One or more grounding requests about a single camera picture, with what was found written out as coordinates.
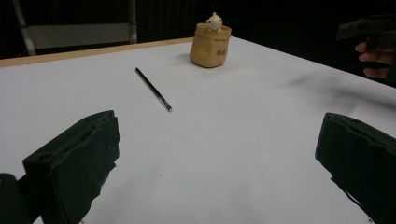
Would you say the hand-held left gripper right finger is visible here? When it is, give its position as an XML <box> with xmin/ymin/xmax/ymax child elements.
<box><xmin>314</xmin><ymin>112</ymin><xmax>396</xmax><ymax>224</ymax></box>

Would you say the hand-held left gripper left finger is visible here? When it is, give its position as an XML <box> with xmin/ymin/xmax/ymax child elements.
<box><xmin>21</xmin><ymin>109</ymin><xmax>120</xmax><ymax>224</ymax></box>

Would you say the black pen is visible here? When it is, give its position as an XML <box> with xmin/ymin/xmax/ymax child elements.
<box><xmin>134</xmin><ymin>67</ymin><xmax>173</xmax><ymax>113</ymax></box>

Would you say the tan fabric pen holder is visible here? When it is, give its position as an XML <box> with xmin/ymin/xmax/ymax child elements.
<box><xmin>189</xmin><ymin>22</ymin><xmax>233</xmax><ymax>69</ymax></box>

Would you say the metal stand leg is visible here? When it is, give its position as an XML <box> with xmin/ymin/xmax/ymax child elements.
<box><xmin>11</xmin><ymin>0</ymin><xmax>37</xmax><ymax>57</ymax></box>

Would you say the small white figurine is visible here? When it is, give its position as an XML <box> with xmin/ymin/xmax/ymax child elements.
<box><xmin>205</xmin><ymin>11</ymin><xmax>224</xmax><ymax>34</ymax></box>

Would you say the metal stand post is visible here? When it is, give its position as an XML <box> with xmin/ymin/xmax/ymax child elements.
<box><xmin>126</xmin><ymin>0</ymin><xmax>138</xmax><ymax>45</ymax></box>

